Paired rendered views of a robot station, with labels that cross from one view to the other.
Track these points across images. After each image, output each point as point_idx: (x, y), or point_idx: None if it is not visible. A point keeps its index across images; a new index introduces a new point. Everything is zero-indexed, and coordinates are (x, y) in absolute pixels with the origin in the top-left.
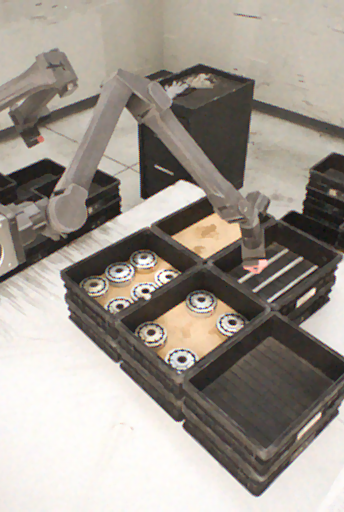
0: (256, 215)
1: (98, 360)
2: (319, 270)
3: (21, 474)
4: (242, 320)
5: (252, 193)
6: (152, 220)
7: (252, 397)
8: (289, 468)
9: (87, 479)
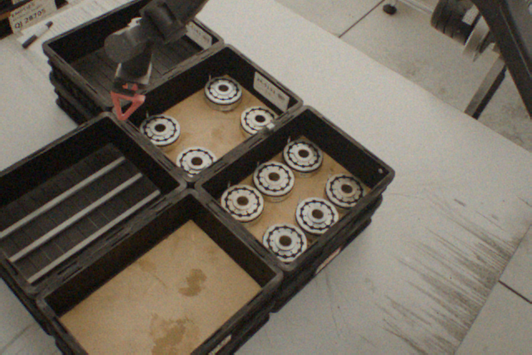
0: (133, 22)
1: None
2: (14, 167)
3: (352, 71)
4: (145, 134)
5: (133, 33)
6: None
7: (152, 68)
8: None
9: (298, 66)
